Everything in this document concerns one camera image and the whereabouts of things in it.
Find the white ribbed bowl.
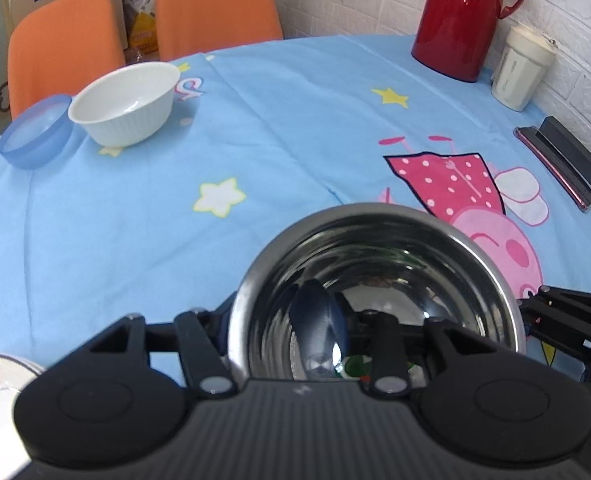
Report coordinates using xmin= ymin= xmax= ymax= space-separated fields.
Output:
xmin=68 ymin=62 xmax=180 ymax=148

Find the red thermos jug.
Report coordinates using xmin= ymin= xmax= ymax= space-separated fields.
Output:
xmin=411 ymin=0 xmax=524 ymax=82

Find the cream tumbler cup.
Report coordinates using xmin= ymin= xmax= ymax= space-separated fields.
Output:
xmin=492 ymin=24 xmax=557 ymax=112

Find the black phone stand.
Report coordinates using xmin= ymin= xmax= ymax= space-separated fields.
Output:
xmin=539 ymin=116 xmax=591 ymax=187

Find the left orange chair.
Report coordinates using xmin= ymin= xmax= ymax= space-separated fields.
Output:
xmin=8 ymin=0 xmax=125 ymax=118

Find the yellow snack bag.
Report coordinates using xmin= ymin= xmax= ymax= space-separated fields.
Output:
xmin=122 ymin=0 xmax=158 ymax=54

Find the blue translucent bowl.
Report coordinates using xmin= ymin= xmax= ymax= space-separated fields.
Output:
xmin=0 ymin=94 xmax=73 ymax=170

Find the smartphone in pink case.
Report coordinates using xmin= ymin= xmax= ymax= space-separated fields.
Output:
xmin=513 ymin=127 xmax=591 ymax=212

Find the right orange chair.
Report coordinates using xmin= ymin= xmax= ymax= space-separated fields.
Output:
xmin=155 ymin=0 xmax=283 ymax=61

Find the blue cartoon tablecloth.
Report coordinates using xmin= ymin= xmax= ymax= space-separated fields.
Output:
xmin=0 ymin=36 xmax=591 ymax=365

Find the orange chair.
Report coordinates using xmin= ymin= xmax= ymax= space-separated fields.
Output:
xmin=8 ymin=0 xmax=125 ymax=118
xmin=155 ymin=0 xmax=283 ymax=61

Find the stainless steel bowl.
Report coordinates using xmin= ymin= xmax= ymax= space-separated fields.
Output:
xmin=227 ymin=203 xmax=527 ymax=382

